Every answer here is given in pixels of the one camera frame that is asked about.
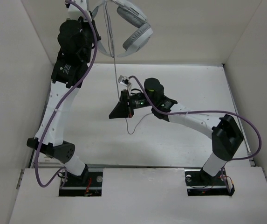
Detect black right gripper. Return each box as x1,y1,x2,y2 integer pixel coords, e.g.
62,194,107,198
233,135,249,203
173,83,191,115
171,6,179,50
109,90,155,119

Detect grey headphone cable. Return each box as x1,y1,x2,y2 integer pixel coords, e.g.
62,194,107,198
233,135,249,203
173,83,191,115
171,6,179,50
102,0,154,135

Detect white grey headphones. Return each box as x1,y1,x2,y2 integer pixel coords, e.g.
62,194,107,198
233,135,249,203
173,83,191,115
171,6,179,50
86,0,153,58

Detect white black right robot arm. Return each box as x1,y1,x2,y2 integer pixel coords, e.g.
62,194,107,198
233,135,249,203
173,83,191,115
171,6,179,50
109,76,244,184

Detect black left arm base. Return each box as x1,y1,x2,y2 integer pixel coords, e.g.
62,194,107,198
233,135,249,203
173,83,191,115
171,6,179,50
58,168,103,197

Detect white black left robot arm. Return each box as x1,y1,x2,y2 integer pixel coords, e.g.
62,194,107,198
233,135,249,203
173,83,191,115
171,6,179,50
27,17,99,185

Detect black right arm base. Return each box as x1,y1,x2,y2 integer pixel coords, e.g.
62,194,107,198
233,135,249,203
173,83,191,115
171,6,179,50
185,169,235,196

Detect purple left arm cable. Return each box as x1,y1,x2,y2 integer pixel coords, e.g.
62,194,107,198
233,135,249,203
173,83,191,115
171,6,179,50
33,0,99,188

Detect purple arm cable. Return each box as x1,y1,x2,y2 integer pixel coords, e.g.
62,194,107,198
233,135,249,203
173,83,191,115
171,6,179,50
33,0,99,188
128,75,262,161

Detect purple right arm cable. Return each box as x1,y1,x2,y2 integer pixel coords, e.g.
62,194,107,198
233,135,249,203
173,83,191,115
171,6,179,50
128,75,262,161

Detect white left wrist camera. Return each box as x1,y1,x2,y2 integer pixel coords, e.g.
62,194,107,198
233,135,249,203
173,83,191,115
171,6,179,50
65,0,89,20

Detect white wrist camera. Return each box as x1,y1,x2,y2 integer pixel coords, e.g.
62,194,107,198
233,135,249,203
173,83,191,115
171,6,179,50
65,0,89,20
117,76,132,91

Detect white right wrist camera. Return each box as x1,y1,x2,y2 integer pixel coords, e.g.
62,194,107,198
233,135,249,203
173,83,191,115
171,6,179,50
117,76,132,91

